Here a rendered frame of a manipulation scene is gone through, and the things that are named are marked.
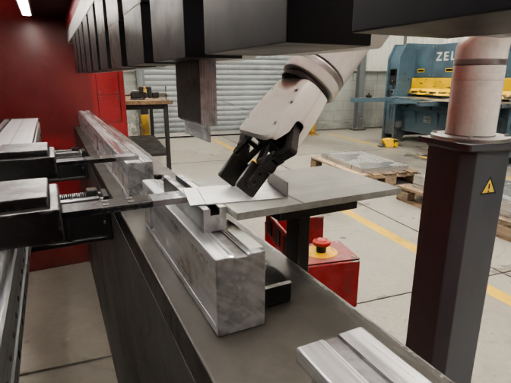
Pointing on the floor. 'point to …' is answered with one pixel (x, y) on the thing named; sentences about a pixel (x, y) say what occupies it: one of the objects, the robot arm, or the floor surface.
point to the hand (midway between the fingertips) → (241, 175)
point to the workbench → (141, 99)
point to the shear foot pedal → (391, 138)
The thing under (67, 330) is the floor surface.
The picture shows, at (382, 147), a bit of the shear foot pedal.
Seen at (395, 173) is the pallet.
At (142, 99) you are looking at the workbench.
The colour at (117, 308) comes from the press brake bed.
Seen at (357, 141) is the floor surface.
